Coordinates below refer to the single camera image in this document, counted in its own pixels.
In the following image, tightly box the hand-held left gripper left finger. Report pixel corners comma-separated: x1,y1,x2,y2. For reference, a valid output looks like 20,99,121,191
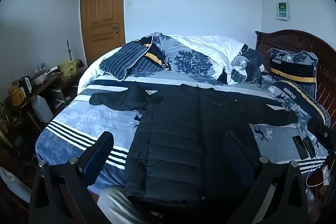
28,131,114,224

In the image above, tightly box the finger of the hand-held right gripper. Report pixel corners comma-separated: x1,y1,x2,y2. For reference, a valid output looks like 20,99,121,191
308,116,336,155

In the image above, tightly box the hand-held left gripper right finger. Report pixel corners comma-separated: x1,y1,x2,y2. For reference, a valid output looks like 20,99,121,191
223,131,309,224

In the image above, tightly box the black down jacket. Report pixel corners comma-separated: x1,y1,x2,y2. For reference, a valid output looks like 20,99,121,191
89,81,300,205

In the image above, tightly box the printed pillow with yellow stripe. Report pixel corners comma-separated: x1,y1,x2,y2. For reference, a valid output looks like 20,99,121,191
268,80,331,127
267,48,319,100

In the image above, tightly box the white plastic jug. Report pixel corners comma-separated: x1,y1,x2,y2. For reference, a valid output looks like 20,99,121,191
33,95,54,123

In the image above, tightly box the wooden side table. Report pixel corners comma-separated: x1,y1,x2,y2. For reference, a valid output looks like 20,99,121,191
0,69,84,161

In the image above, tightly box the yellow plastic bag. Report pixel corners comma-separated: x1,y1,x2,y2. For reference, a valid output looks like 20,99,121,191
60,59,78,79

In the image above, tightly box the white plastic object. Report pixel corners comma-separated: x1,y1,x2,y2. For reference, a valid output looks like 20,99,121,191
0,167,31,203

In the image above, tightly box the blue striped pillow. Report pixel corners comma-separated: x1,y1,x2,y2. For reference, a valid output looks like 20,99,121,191
99,42,147,81

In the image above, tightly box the white electric pot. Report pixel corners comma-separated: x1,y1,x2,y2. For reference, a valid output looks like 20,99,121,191
31,63,62,85

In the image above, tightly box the dark wooden headboard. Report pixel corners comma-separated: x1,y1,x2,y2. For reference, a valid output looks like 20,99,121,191
255,30,336,130

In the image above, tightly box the small black appliance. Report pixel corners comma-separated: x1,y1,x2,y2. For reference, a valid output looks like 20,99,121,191
18,76,32,94

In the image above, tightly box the yellow jar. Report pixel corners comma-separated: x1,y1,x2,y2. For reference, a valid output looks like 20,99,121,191
7,85,25,106

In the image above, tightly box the tree print duvet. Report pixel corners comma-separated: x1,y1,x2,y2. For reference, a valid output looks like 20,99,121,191
77,32,265,93

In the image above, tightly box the brown wooden door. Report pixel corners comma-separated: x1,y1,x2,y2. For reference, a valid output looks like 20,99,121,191
79,0,127,67

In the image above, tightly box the white cable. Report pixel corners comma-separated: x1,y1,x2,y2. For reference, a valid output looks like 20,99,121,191
304,132,331,188

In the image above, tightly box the white wall panel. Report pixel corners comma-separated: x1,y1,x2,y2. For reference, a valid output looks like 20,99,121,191
277,1,289,20

